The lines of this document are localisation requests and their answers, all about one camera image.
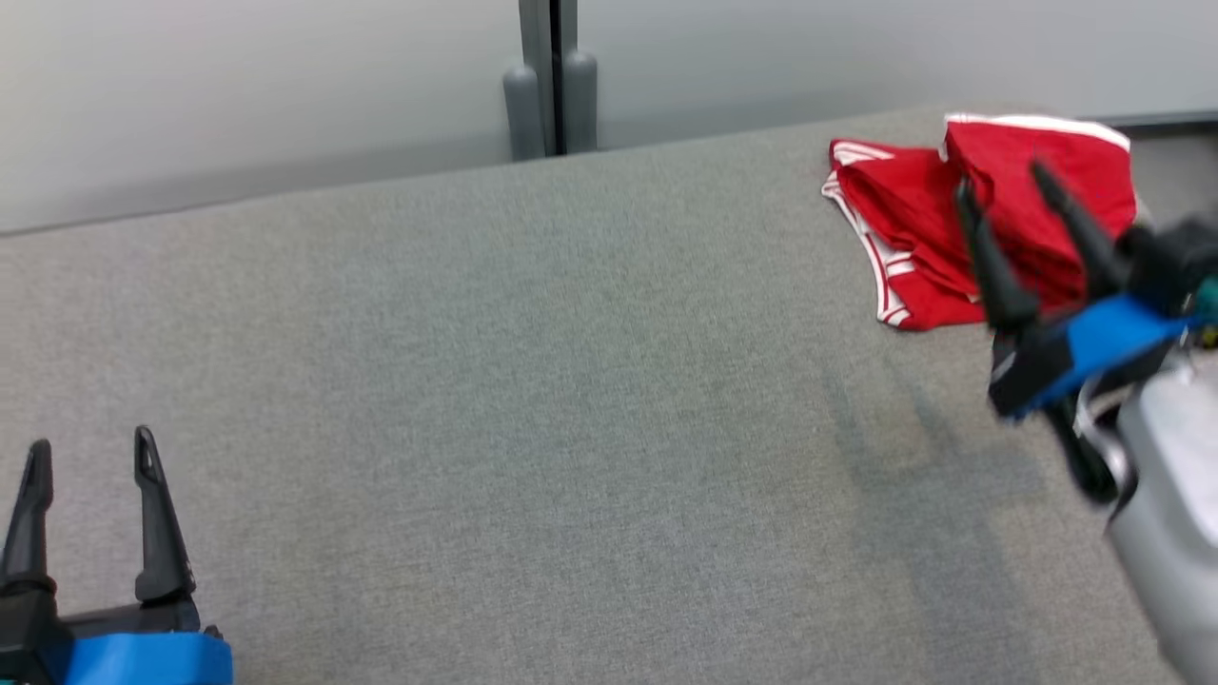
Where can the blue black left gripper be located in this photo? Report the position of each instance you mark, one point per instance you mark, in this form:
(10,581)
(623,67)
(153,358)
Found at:
(143,656)

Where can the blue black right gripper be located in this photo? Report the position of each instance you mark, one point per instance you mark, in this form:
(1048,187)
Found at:
(1094,342)

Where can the grey cylindrical post cap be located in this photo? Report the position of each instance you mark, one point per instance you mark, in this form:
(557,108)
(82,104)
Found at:
(523,114)
(580,105)

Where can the red shorts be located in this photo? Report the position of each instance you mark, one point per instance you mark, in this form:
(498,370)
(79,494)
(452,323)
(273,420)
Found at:
(1018,162)

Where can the grey metal baseboard rail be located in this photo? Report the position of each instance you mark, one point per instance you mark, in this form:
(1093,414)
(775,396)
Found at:
(1170,122)

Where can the red Bulls basketball jersey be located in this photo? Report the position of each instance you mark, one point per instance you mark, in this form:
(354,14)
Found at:
(904,219)

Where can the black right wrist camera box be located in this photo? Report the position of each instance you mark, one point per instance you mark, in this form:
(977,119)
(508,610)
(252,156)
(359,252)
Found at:
(1170,266)

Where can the grey metal partition post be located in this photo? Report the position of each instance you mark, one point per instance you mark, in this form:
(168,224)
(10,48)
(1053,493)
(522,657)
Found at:
(547,48)

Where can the teal right camera connector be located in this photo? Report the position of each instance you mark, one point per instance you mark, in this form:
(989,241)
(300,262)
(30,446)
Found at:
(1208,300)

